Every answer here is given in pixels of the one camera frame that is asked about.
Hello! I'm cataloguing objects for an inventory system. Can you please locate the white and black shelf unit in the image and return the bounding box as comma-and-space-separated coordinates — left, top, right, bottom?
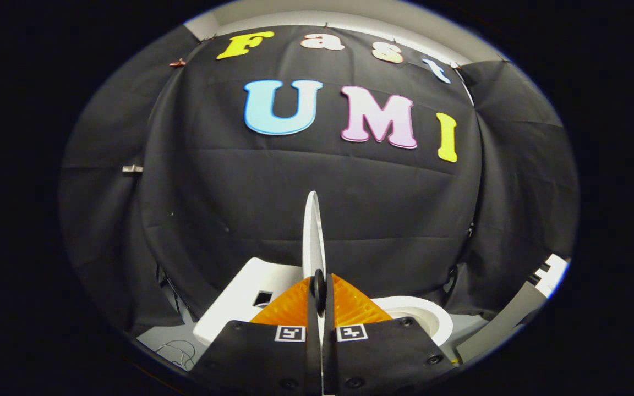
526, 254, 570, 299

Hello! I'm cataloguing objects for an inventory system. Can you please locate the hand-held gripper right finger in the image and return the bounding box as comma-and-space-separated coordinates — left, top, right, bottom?
323, 273, 459, 396

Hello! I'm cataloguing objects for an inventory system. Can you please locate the white toilet seat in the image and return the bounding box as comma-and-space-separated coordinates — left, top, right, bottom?
372, 296, 454, 347

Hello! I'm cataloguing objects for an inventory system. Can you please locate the white toilet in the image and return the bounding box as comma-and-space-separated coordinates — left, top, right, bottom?
193, 257, 455, 348

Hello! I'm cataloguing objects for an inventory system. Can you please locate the grey board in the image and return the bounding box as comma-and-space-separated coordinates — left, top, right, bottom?
456, 280, 544, 365

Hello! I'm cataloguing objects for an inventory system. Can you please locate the black backdrop cloth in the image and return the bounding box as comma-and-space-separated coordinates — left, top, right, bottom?
58, 25, 580, 336

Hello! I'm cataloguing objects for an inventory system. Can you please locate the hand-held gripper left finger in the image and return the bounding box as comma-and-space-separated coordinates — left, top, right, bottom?
189, 277, 323, 396

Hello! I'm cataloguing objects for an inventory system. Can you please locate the white toilet lid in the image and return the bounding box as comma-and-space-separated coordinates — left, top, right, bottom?
302, 191, 329, 353

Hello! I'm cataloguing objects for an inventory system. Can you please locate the thin tangled wire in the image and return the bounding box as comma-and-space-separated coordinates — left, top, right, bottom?
156, 339, 198, 370

